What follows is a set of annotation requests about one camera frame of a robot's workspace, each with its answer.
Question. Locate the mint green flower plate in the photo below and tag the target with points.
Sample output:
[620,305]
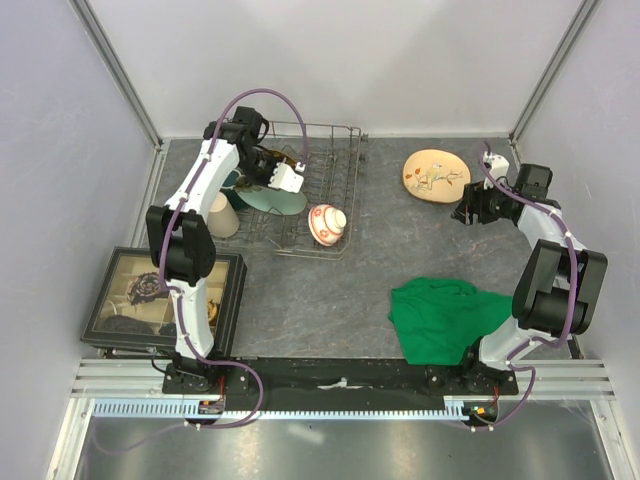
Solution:
[243,196]

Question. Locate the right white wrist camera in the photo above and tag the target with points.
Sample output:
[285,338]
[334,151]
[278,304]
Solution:
[497,166]

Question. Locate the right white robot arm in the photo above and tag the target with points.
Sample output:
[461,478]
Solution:
[558,290]

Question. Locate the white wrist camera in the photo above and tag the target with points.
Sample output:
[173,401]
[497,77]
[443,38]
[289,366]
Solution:
[497,166]
[287,178]

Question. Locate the green cloth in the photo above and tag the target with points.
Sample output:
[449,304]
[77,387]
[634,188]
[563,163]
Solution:
[437,319]

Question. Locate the yellow patterned plate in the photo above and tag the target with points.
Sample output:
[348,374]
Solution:
[271,158]

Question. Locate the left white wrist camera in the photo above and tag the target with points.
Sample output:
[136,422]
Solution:
[287,178]

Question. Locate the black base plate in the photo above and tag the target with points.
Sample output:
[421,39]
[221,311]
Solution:
[345,377]

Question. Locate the grey wire dish rack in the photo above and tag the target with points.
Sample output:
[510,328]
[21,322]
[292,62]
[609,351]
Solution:
[334,159]

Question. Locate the white red patterned bowl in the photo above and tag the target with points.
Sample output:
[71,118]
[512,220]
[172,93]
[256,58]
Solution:
[326,224]

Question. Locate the beige bird plate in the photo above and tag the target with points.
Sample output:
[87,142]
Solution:
[435,176]

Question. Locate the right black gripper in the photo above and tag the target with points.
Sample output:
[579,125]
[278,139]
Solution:
[474,194]

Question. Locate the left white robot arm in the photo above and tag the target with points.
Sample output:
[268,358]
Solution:
[181,245]

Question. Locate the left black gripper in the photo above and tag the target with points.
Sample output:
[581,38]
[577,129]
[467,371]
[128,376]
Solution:
[266,181]

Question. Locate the black glass-lid jewelry box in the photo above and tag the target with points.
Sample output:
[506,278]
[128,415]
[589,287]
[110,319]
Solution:
[132,313]

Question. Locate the beige plastic cup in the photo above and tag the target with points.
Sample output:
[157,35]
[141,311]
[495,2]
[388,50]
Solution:
[222,220]

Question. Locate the white slotted cable duct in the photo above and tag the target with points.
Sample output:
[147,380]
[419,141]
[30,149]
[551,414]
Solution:
[194,409]

